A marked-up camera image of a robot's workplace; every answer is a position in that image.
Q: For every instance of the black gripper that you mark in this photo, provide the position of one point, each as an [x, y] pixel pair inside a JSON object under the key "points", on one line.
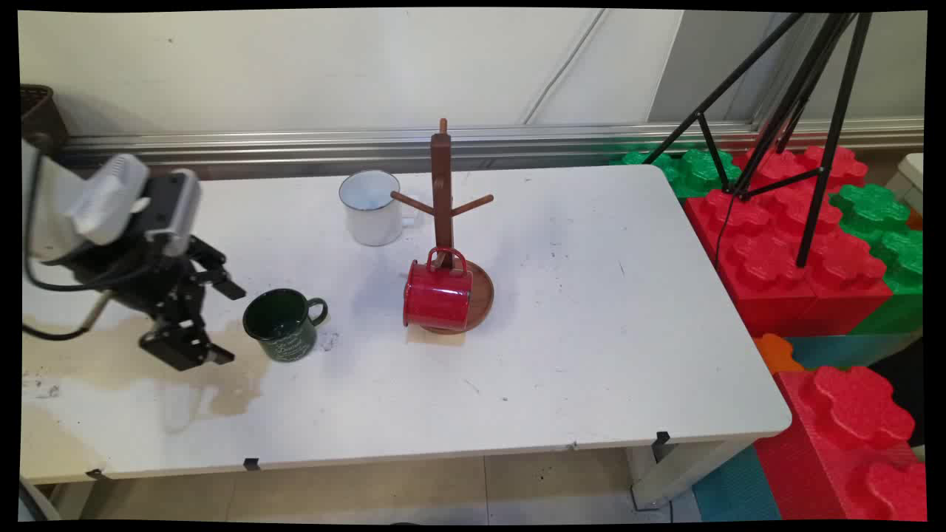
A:
{"points": [[148, 277]]}

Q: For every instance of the red enamel mug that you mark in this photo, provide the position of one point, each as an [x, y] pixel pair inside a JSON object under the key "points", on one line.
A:
{"points": [[437, 295]]}

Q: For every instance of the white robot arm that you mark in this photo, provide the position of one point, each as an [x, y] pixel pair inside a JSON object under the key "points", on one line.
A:
{"points": [[44, 214]]}

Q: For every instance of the dark green mug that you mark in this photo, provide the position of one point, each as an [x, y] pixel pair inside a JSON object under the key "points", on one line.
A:
{"points": [[284, 329]]}

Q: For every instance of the black table edge clip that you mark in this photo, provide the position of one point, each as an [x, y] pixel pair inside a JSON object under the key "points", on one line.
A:
{"points": [[95, 473], [661, 439], [252, 464]]}

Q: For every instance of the white enamel mug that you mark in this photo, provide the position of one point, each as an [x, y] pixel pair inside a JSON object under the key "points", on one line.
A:
{"points": [[369, 214]]}

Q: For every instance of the brown wooden mug tree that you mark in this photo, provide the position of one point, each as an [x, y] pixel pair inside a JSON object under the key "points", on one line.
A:
{"points": [[442, 192]]}

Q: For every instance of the white table leg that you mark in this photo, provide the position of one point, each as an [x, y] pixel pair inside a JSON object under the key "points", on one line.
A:
{"points": [[680, 469]]}

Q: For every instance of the green foam building block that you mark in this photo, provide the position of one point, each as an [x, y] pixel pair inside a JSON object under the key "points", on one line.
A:
{"points": [[702, 171], [894, 251]]}

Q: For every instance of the orange foam building block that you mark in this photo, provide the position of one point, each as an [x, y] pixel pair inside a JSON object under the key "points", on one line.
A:
{"points": [[776, 353]]}

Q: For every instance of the red foam building block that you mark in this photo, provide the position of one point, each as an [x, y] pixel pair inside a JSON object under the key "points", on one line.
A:
{"points": [[850, 414], [783, 281]]}

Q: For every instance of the black tripod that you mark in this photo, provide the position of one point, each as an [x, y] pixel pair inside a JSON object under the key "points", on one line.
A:
{"points": [[819, 185]]}

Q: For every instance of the teal foam building block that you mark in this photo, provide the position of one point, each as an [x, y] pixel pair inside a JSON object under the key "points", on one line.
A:
{"points": [[842, 349]]}

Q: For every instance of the white box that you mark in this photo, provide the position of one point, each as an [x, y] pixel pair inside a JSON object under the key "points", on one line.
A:
{"points": [[910, 177]]}

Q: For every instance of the white vented wrist camera module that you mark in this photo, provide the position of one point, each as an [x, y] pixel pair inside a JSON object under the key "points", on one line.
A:
{"points": [[111, 192]]}

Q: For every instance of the aluminium wall rail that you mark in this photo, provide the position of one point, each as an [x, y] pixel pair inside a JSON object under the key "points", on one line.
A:
{"points": [[295, 148]]}

